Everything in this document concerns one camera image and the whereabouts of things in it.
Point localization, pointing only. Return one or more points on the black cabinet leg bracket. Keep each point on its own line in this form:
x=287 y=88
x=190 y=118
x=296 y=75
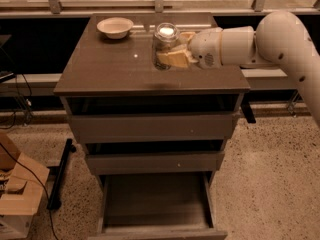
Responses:
x=247 y=110

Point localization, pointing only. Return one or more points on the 7up soda can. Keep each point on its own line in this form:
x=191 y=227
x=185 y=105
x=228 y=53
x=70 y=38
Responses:
x=164 y=38

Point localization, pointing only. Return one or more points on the middle grey drawer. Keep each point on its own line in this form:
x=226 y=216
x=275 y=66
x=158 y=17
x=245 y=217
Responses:
x=154 y=163

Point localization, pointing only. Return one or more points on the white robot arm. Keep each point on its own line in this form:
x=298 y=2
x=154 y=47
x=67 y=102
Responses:
x=280 y=40

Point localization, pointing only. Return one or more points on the white paper bowl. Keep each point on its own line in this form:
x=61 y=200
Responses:
x=115 y=27

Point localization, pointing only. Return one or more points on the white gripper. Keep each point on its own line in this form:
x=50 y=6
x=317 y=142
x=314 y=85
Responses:
x=205 y=47

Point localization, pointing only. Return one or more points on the cardboard box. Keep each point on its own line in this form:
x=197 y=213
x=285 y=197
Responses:
x=22 y=181

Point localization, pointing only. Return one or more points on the top grey drawer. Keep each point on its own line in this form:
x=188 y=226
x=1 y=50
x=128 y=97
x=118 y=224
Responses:
x=143 y=128

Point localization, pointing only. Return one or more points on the black metal stand bar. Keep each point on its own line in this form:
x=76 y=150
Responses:
x=54 y=202

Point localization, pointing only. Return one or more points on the bottom open grey drawer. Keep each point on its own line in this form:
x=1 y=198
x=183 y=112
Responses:
x=168 y=206

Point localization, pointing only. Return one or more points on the grey drawer cabinet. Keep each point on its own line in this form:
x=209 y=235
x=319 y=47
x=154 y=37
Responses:
x=107 y=77

